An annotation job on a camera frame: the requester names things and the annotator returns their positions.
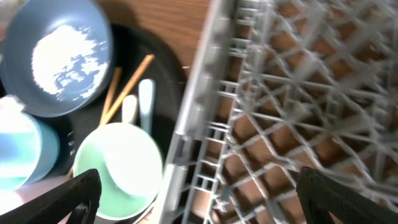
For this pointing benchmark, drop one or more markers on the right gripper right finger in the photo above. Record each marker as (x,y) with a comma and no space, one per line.
(322,198)

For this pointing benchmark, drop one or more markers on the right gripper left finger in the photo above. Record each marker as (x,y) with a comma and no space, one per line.
(76,201)

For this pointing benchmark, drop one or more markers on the pink cup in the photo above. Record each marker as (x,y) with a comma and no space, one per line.
(12,201)

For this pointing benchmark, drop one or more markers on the mint green bowl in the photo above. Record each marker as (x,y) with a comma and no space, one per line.
(130,168)

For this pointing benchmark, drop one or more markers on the grey dishwasher rack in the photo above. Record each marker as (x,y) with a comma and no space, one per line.
(276,86)

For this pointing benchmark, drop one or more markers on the light blue saucer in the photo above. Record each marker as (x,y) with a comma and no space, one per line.
(29,147)

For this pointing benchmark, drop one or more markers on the wooden chopstick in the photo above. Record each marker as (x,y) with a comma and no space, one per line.
(127,88)
(110,94)

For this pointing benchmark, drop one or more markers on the white plastic knife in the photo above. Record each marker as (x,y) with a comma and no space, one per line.
(129,109)

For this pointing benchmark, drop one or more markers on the light blue plastic knife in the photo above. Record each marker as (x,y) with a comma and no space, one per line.
(146,94)

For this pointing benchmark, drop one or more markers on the round black serving tray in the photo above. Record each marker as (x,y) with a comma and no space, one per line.
(73,128)

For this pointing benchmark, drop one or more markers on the dark blue plate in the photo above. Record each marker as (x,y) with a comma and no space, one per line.
(57,55)

